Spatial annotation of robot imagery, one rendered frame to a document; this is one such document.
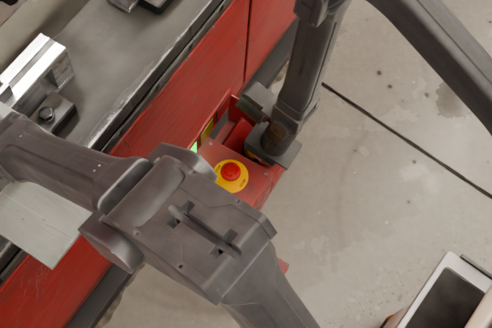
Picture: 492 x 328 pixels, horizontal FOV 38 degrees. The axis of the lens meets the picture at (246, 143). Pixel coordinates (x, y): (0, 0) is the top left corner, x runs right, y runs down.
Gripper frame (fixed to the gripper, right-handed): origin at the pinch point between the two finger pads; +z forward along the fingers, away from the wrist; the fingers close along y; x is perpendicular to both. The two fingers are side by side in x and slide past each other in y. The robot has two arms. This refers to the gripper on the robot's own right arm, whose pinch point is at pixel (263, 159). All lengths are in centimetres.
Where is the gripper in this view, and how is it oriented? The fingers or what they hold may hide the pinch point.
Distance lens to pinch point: 148.5
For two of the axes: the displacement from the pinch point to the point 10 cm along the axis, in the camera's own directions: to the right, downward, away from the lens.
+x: -5.0, 7.5, -4.3
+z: -2.1, 3.8, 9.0
